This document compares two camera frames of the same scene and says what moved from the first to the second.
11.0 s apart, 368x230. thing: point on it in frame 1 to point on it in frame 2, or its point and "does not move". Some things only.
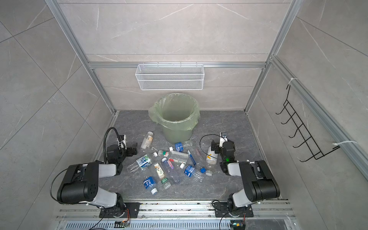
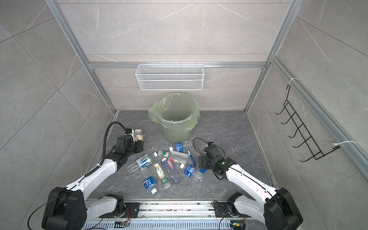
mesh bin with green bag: x=178 y=115 does not move
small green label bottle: x=166 y=184 does not move
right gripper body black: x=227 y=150 to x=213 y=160
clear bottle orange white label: x=147 y=140 to x=138 y=135
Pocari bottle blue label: x=191 y=171 does not move
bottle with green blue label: x=142 y=162 does not move
